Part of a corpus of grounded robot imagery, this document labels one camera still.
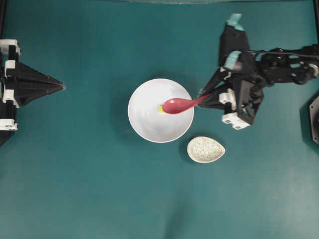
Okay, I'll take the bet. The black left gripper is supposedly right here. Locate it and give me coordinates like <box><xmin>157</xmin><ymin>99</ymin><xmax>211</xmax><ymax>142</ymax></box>
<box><xmin>0</xmin><ymin>39</ymin><xmax>65</xmax><ymax>145</ymax></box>

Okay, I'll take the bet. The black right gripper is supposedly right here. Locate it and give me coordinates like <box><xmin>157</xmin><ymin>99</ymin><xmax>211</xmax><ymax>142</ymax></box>
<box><xmin>197</xmin><ymin>67</ymin><xmax>264</xmax><ymax>130</ymax></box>

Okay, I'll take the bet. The red spoon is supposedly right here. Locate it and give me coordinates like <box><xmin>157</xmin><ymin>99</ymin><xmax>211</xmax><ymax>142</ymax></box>
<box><xmin>161</xmin><ymin>95</ymin><xmax>208</xmax><ymax>114</ymax></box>

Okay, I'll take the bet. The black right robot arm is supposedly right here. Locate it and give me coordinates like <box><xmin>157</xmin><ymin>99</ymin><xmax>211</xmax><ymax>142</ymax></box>
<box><xmin>198</xmin><ymin>44</ymin><xmax>319</xmax><ymax>130</ymax></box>

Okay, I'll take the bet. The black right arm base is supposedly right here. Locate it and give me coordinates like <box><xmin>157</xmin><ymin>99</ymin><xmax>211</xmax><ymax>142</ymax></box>
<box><xmin>300</xmin><ymin>92</ymin><xmax>319</xmax><ymax>150</ymax></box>

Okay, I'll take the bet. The white round bowl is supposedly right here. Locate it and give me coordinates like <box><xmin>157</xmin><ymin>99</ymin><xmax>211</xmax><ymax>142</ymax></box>
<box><xmin>128</xmin><ymin>78</ymin><xmax>194</xmax><ymax>143</ymax></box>

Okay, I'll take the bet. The speckled egg-shaped dish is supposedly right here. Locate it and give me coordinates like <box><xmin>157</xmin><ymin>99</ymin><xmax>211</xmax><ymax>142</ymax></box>
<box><xmin>187</xmin><ymin>136</ymin><xmax>226</xmax><ymax>163</ymax></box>

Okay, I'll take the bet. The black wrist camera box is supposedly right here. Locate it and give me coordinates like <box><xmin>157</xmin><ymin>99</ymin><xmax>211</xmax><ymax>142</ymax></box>
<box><xmin>218</xmin><ymin>13</ymin><xmax>256</xmax><ymax>74</ymax></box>

